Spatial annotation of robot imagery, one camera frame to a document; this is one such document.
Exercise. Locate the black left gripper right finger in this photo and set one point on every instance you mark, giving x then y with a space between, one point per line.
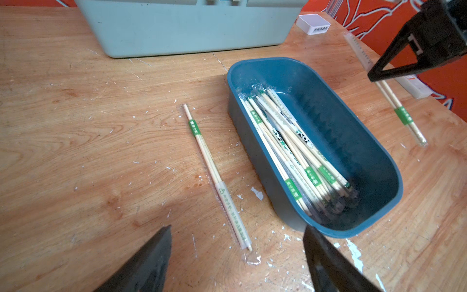
330 271

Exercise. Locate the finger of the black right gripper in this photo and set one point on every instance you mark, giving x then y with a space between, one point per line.
397 54

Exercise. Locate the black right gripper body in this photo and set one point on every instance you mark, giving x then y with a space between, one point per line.
442 34

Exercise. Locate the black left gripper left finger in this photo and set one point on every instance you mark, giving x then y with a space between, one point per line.
146 270

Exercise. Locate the chopsticks pair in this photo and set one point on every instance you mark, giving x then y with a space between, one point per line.
220 186
386 90

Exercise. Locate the wrapped chopsticks in bin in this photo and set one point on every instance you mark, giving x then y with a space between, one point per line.
328 196

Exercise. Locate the wrapped chopsticks green band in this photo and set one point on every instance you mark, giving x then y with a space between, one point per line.
297 185

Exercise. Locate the wrapped chopsticks panda print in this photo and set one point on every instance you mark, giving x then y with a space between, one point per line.
302 141

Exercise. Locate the grey-green lidded storage box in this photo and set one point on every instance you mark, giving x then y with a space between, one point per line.
127 29

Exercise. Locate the teal plastic chopstick bin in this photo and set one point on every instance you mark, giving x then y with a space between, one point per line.
333 128

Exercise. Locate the white network switch box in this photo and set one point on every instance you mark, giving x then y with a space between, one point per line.
312 24

